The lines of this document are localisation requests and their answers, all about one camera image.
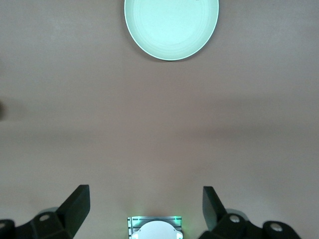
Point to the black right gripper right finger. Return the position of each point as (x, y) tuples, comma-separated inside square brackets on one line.
[(214, 206)]

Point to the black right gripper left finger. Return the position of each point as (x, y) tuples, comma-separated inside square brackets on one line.
[(72, 211)]

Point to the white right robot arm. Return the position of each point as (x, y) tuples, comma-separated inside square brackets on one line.
[(157, 230)]

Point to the brown table cover mat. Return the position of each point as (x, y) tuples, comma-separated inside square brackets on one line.
[(159, 124)]

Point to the pale green round plate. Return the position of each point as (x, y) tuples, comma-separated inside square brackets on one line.
[(172, 25)]

